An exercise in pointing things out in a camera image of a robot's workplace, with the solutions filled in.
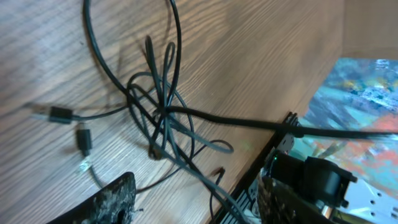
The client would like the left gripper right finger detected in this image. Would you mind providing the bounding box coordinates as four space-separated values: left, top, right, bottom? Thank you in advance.
257 177 330 224

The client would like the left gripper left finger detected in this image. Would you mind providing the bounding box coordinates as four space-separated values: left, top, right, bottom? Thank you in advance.
49 172 136 224

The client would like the black cable bundle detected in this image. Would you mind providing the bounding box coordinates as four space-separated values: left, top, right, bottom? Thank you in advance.
29 0 249 224

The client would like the colourful patterned floor mat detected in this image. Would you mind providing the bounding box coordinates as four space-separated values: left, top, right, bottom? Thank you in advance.
290 58 397 197

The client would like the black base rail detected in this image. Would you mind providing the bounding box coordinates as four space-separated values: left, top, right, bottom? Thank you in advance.
209 112 299 224

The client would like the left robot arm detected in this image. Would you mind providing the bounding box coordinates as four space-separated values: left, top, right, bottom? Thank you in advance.
53 151 397 223

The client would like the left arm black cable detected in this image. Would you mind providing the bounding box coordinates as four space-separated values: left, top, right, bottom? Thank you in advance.
164 105 392 139

